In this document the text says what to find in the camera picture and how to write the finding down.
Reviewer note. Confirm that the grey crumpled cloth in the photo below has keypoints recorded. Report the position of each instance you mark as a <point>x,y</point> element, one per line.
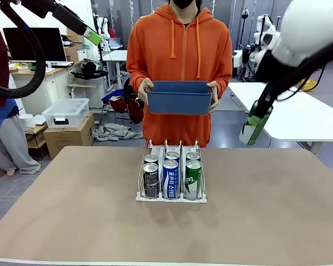
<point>113,131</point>

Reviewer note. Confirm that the blue plastic basket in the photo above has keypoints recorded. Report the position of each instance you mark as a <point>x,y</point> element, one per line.
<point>179,101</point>

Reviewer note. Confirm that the blue Pocari Sweat can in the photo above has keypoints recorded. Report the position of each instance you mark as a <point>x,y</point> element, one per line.
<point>172,155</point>
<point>170,180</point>

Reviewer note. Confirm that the black computer monitor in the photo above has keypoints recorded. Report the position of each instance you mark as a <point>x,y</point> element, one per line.
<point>52,44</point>

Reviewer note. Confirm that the white plastic bin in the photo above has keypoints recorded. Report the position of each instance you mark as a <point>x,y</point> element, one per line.
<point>82,54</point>

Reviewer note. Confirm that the white office table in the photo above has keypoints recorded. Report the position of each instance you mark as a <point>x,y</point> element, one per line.
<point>116,55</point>

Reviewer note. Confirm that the large brown cardboard box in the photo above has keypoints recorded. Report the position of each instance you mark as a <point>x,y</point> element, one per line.
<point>69,138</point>

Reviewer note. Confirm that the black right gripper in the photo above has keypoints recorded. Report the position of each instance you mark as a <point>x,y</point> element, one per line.
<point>272,72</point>

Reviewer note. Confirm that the person's left hand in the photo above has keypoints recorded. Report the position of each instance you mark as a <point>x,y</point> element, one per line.
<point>215,94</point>

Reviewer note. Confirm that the person's right forearm orange sleeve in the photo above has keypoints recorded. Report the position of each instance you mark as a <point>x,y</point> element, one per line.
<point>137,76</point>

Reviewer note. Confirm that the clear acrylic can rack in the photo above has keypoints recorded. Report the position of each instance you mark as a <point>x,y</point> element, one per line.
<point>170,199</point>

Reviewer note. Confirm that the blue cloth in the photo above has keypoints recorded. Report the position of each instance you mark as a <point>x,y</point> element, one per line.
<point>113,97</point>

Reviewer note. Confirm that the black gear bundle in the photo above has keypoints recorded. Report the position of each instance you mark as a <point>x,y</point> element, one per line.
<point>88,69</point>

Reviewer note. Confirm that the white desk with wood top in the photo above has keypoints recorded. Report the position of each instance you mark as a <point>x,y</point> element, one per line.
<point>55,83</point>

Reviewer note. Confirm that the small brown cardboard box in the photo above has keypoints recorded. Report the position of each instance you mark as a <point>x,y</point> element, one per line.
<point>70,52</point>

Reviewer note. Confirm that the yellow plastic basket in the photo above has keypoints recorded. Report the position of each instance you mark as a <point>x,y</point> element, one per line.
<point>312,86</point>

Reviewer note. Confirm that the low wooden shelf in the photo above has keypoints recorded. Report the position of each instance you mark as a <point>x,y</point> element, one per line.
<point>36,138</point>

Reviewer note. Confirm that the large white table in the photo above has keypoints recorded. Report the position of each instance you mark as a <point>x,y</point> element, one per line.
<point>294,116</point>

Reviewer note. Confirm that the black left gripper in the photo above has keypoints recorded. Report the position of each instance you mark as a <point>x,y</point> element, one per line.
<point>69,20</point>

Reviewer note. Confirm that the person in orange hoodie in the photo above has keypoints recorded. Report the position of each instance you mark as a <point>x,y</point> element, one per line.
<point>180,50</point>

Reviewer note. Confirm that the white paper roll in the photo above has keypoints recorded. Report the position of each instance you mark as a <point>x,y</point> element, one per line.
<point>27,121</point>

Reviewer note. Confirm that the clear plastic storage box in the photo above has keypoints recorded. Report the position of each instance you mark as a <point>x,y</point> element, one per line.
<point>65,110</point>

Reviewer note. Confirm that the person's left forearm orange sleeve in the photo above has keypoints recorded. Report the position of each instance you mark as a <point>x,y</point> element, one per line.
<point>223,79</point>

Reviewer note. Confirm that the person's right hand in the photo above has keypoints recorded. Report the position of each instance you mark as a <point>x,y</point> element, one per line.
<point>143,88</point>

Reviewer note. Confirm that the black office chair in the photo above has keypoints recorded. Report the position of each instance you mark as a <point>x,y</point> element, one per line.
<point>127,88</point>

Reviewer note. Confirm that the black beverage can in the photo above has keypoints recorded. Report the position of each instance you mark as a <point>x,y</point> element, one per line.
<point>150,180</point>
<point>151,158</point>

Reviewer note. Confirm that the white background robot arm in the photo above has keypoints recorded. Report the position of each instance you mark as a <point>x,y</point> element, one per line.
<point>106,30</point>
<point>267,23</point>

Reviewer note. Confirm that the dark red bag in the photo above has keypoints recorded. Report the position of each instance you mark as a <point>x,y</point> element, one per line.
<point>127,109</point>

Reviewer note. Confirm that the black light stand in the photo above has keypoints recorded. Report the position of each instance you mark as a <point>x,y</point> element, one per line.
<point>245,12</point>

